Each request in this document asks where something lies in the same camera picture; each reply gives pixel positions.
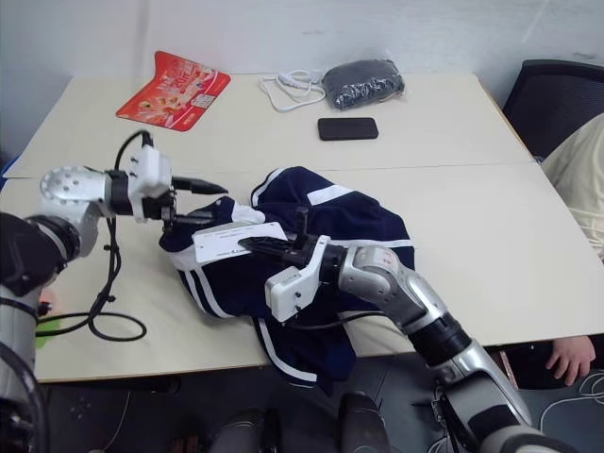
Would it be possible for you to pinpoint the black smartphone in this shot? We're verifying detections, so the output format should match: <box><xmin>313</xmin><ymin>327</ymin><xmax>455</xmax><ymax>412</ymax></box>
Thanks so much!
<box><xmin>316</xmin><ymin>117</ymin><xmax>380</xmax><ymax>143</ymax></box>

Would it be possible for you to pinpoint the black mesh office chair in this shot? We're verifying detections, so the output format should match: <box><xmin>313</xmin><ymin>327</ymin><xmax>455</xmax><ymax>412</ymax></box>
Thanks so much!
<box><xmin>501</xmin><ymin>59</ymin><xmax>604</xmax><ymax>160</ymax></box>

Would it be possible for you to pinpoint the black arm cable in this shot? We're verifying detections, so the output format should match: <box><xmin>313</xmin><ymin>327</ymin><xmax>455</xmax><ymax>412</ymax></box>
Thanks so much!
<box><xmin>281</xmin><ymin>308</ymin><xmax>394</xmax><ymax>332</ymax></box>
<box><xmin>35</xmin><ymin>130</ymin><xmax>156</xmax><ymax>342</ymax></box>

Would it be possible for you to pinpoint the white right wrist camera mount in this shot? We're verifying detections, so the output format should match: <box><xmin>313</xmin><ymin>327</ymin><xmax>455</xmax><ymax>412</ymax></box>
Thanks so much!
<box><xmin>263</xmin><ymin>234</ymin><xmax>332</xmax><ymax>325</ymax></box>

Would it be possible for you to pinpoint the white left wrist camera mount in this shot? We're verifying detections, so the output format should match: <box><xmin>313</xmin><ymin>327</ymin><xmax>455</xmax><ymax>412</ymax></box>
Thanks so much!
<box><xmin>126</xmin><ymin>145</ymin><xmax>174</xmax><ymax>224</ymax></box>

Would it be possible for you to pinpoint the dark rounded shape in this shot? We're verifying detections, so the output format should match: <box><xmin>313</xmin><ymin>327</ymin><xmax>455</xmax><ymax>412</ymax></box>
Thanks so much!
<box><xmin>210</xmin><ymin>407</ymin><xmax>266</xmax><ymax>453</ymax></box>
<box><xmin>338</xmin><ymin>391</ymin><xmax>394</xmax><ymax>453</ymax></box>

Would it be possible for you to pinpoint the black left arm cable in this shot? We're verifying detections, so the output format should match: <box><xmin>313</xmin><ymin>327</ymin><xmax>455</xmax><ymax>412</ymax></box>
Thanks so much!
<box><xmin>35</xmin><ymin>130</ymin><xmax>156</xmax><ymax>342</ymax></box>

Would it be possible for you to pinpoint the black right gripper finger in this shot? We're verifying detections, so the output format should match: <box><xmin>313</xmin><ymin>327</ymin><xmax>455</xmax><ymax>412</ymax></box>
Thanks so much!
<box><xmin>253</xmin><ymin>249</ymin><xmax>299</xmax><ymax>266</ymax></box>
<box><xmin>237</xmin><ymin>236</ymin><xmax>299</xmax><ymax>254</ymax></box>

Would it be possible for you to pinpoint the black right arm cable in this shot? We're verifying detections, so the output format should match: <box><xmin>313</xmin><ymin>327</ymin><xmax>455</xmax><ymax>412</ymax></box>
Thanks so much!
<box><xmin>281</xmin><ymin>308</ymin><xmax>394</xmax><ymax>332</ymax></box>

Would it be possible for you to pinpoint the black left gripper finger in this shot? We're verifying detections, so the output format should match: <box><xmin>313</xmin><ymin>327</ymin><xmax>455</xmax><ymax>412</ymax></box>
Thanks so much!
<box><xmin>171</xmin><ymin>176</ymin><xmax>229</xmax><ymax>196</ymax></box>
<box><xmin>167</xmin><ymin>210</ymin><xmax>216</xmax><ymax>228</ymax></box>

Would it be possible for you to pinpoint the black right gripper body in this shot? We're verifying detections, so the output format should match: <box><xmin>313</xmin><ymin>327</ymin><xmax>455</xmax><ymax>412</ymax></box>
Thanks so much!
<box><xmin>289</xmin><ymin>206</ymin><xmax>327</xmax><ymax>266</ymax></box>

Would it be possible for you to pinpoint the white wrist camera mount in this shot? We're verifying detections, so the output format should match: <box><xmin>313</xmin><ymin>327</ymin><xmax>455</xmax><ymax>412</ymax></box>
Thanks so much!
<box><xmin>126</xmin><ymin>145</ymin><xmax>174</xmax><ymax>224</ymax></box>
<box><xmin>263</xmin><ymin>234</ymin><xmax>332</xmax><ymax>325</ymax></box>

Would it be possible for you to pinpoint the white charger cable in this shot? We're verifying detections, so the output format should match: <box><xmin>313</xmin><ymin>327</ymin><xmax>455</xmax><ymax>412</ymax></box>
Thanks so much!
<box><xmin>257</xmin><ymin>68</ymin><xmax>327</xmax><ymax>115</ymax></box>

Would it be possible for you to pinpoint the white paper garment tag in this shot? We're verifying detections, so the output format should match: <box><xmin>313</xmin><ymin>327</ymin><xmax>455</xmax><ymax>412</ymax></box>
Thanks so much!
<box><xmin>193</xmin><ymin>221</ymin><xmax>287</xmax><ymax>266</ymax></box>

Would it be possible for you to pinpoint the red printed packaging bag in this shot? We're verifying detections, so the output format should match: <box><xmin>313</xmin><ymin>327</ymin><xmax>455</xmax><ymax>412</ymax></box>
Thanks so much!
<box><xmin>115</xmin><ymin>50</ymin><xmax>232</xmax><ymax>132</ymax></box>

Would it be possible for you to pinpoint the navy white-striped zip jacket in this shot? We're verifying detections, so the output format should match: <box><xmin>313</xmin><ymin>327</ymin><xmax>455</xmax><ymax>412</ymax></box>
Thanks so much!
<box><xmin>157</xmin><ymin>164</ymin><xmax>417</xmax><ymax>396</ymax></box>

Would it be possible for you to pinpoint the black table frame bar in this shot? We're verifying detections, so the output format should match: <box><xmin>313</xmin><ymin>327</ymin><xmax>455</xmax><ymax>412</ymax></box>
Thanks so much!
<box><xmin>110</xmin><ymin>374</ymin><xmax>183</xmax><ymax>396</ymax></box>

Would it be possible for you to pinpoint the white floor cable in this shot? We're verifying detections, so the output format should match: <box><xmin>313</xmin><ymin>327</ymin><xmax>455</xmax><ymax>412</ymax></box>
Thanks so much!
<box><xmin>536</xmin><ymin>366</ymin><xmax>604</xmax><ymax>453</ymax></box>

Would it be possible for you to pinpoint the person's bare hand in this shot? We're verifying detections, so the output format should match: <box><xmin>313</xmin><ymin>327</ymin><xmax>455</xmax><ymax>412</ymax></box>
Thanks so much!
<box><xmin>544</xmin><ymin>335</ymin><xmax>597</xmax><ymax>387</ymax></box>

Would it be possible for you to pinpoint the dark garment in clear bag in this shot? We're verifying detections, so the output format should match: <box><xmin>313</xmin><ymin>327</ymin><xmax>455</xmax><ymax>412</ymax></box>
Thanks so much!
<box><xmin>321</xmin><ymin>58</ymin><xmax>407</xmax><ymax>112</ymax></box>

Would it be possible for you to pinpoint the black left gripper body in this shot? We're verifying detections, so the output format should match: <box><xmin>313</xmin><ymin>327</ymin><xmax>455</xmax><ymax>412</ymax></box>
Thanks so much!
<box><xmin>141</xmin><ymin>187</ymin><xmax>179</xmax><ymax>233</ymax></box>

